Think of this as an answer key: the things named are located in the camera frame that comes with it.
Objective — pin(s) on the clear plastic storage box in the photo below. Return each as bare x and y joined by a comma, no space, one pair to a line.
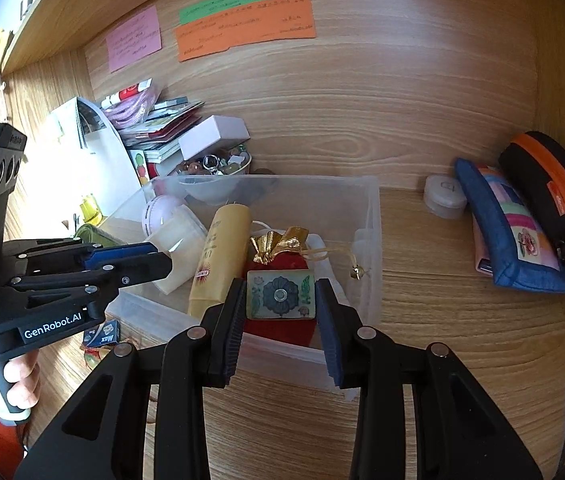
367,220

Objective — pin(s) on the yellow-green spray bottle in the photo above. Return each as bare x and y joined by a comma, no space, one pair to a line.
90,210

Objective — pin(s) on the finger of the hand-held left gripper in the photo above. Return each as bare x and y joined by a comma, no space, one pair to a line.
112,255
142,267

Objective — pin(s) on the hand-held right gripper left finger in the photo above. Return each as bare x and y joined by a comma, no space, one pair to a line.
232,330

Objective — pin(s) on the red pouch gold trim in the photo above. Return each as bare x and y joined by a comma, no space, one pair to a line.
282,332

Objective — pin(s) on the stack of cards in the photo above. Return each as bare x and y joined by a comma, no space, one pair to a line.
172,125

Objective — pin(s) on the cream candle jar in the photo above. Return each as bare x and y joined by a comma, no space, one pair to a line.
177,240

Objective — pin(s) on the floral ceramic tile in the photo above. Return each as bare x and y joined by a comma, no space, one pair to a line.
280,295

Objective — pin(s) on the wooden shelf board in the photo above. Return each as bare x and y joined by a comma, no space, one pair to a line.
87,10

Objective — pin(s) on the orange paper note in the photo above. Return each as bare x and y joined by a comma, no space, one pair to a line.
247,30

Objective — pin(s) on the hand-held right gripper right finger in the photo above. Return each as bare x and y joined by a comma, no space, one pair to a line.
330,340

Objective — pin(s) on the red white tube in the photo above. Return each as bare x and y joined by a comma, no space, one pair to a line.
125,94

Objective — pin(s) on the white bowl of beads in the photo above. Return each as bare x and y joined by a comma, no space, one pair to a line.
232,162

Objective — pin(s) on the fruit sticker sheet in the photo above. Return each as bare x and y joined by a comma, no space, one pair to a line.
140,167

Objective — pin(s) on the small round white container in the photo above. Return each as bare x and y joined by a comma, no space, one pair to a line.
445,197

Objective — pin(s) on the green paper note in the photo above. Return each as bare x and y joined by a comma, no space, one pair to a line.
222,2

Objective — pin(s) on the small white box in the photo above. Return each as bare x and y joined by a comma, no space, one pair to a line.
212,135

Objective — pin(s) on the small blue box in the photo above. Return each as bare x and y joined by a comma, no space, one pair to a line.
102,335

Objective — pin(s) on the wooden desk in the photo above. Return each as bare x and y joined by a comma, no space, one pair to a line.
437,360

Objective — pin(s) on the person's left hand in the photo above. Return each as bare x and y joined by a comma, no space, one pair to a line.
22,380

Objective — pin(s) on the yellow tube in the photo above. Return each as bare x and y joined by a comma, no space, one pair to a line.
222,245

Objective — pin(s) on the pink paper note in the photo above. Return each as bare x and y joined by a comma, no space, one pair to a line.
135,37

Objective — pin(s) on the black orange zip case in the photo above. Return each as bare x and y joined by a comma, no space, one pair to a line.
547,175

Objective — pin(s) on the blue denim patchwork pouch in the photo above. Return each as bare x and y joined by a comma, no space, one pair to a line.
502,230

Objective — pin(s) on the white paper folder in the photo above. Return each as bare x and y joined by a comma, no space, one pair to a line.
102,170

